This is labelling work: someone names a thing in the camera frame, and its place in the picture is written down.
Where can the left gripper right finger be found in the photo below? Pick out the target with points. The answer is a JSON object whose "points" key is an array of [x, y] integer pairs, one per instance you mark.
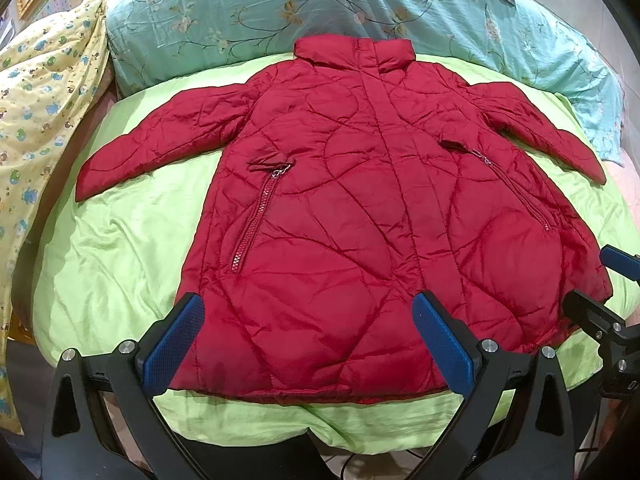
{"points": [[514, 421]]}

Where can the red quilted puffer jacket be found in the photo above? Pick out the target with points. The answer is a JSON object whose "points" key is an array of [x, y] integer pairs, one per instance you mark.
{"points": [[351, 178]]}

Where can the yellow patterned blanket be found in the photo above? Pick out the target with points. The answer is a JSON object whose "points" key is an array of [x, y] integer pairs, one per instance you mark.
{"points": [[50, 73]]}

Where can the teal floral quilt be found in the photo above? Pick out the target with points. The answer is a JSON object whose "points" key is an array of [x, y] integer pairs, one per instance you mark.
{"points": [[152, 41]]}

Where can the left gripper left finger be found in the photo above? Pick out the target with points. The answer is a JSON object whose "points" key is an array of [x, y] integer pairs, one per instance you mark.
{"points": [[79, 438]]}

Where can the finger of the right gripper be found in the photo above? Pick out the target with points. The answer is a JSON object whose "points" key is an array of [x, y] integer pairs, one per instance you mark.
{"points": [[621, 262], [596, 320]]}

